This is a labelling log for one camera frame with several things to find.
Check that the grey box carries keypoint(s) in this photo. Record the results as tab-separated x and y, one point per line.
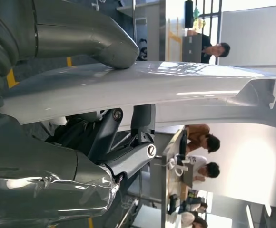
191	48

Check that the yellow floor tape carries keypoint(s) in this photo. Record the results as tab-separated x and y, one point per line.
11	80

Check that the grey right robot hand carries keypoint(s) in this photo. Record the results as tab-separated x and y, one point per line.
33	173

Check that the steel side table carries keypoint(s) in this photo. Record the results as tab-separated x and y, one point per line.
170	188

